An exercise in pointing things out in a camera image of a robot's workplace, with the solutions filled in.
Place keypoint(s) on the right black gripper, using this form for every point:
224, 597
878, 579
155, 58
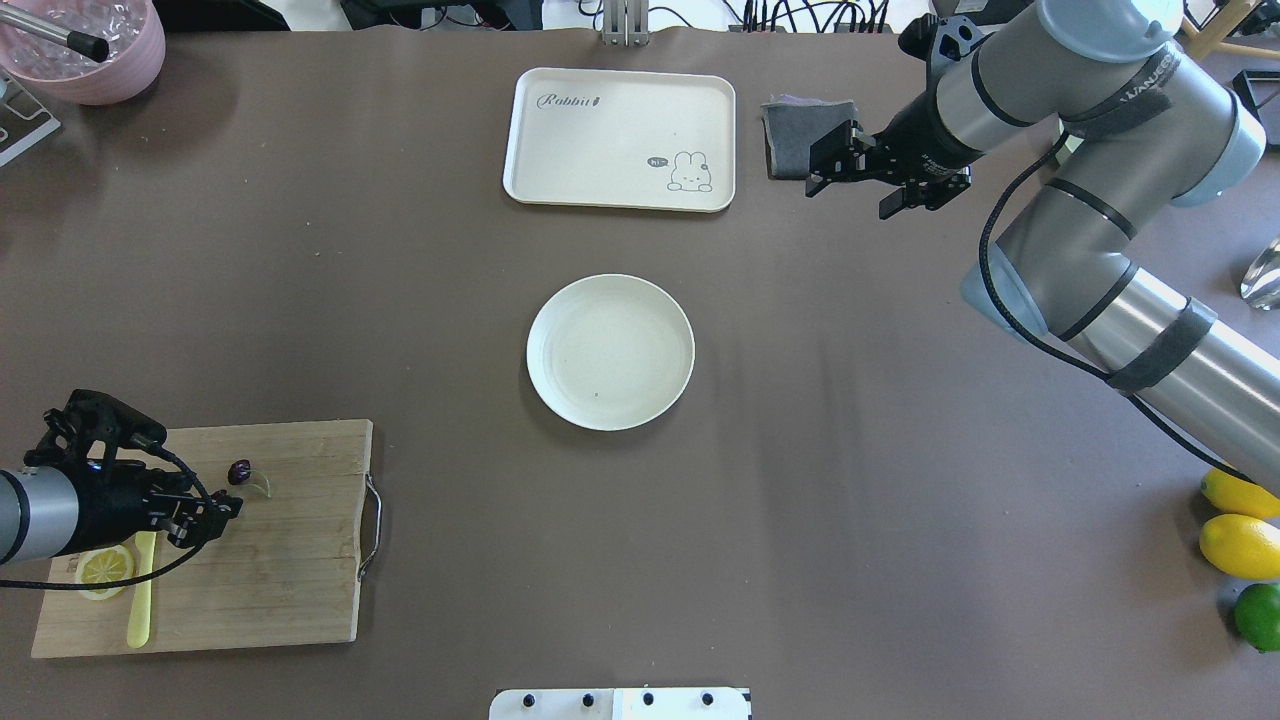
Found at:
921, 137

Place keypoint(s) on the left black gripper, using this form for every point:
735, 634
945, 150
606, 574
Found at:
112, 503

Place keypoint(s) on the dark red cherry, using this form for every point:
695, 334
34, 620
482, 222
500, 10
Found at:
243, 474

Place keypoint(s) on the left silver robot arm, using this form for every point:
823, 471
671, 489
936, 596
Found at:
50, 511

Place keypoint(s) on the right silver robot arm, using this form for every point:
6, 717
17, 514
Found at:
1154, 131

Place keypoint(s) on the cream rabbit tray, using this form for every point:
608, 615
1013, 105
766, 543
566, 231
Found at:
622, 139

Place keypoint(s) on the wooden cutting board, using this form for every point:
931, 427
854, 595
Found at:
286, 570

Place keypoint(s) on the lemon slice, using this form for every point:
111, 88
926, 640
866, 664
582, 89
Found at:
109, 564

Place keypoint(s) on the grey folded cloth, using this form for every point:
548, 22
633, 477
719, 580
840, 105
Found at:
792, 124

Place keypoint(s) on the yellow plastic knife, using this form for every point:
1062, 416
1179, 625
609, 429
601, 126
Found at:
138, 631

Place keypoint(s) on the mint green bowl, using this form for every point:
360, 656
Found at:
1069, 146

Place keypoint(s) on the white round plate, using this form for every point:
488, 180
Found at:
610, 352

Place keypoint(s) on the wooden glass stand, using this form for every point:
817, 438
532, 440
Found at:
1200, 39

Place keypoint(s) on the steel ice scoop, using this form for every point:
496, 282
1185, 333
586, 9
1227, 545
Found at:
1259, 287

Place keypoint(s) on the yellow lemon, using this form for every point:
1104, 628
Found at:
1242, 547
1237, 496

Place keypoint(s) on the steel black muddler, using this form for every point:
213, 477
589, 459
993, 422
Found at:
93, 47

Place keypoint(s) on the pink ice bowl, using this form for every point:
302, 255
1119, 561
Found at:
134, 41

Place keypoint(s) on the green lime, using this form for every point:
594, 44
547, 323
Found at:
1256, 616

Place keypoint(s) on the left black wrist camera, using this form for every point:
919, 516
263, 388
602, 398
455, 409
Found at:
93, 427

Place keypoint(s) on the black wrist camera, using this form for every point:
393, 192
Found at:
940, 42
93, 427

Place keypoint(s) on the aluminium frame post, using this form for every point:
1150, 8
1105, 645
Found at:
625, 23

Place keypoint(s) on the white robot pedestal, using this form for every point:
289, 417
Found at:
623, 703

